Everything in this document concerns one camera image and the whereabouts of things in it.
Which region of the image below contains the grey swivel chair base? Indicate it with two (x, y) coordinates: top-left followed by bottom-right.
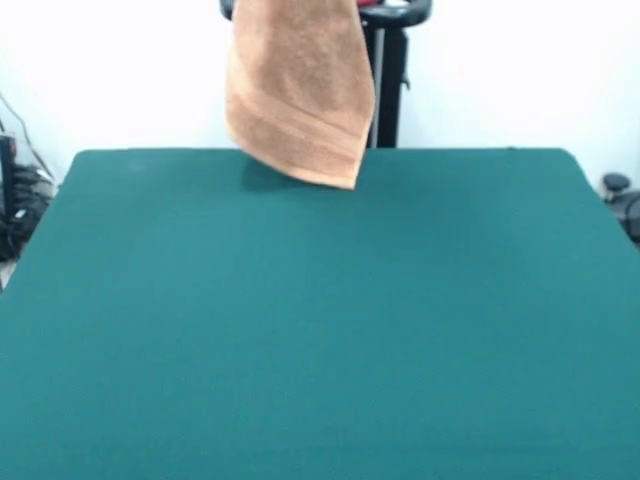
(602, 172), (640, 246)

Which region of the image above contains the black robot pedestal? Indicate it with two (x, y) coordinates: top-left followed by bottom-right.
(219, 0), (432, 150)

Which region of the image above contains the tan terry towel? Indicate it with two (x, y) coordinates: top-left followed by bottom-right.
(225, 0), (377, 192)

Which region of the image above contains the black upright post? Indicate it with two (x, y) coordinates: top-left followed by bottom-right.
(0, 133), (17, 221)

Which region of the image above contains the dark green table cloth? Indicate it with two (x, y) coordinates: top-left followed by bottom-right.
(0, 146), (640, 480)

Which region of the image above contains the heap of black cables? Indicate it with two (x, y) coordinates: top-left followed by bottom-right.
(0, 164), (56, 261)

